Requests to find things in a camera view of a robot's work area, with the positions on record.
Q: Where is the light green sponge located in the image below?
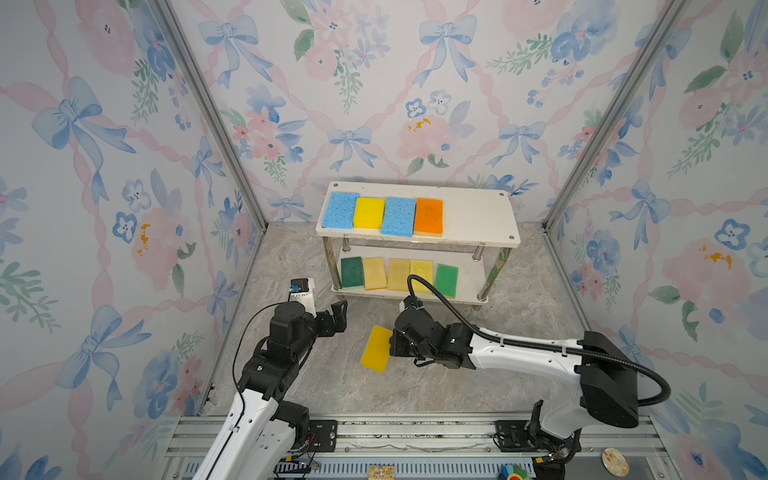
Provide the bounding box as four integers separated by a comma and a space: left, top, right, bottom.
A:
434, 264, 459, 299

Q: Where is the orange sponge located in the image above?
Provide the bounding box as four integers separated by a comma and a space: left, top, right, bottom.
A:
413, 198, 444, 237

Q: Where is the bright yellow porous sponge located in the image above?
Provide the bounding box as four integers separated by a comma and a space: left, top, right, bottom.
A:
409, 260, 434, 294

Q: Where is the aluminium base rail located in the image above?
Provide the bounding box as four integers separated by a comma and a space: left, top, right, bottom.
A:
157, 412, 682, 480

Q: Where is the blue sponge front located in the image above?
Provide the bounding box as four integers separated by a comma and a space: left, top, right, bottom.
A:
381, 197, 417, 238

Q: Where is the black corrugated cable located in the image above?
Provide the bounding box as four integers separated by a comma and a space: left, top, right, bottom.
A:
406, 274, 672, 408

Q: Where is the blue sponge back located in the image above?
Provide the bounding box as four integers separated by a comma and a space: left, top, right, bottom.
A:
321, 192, 360, 230

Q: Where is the blue sponge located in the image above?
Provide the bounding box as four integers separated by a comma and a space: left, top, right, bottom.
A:
321, 192, 360, 230
381, 197, 417, 238

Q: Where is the small yellow sponge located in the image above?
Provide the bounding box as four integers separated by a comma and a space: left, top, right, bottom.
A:
353, 197, 386, 230

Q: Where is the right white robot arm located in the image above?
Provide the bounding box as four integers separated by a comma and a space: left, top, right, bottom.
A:
390, 304, 639, 460

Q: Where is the dark green scouring sponge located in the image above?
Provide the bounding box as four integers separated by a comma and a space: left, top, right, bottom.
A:
340, 257, 365, 289

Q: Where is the round wooden disc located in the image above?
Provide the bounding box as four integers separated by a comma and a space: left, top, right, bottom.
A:
601, 448, 630, 478

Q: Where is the white two-tier metal shelf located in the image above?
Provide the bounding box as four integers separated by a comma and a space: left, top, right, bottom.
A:
316, 180, 521, 306

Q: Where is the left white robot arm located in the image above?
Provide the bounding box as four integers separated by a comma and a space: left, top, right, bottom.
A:
194, 300, 348, 479

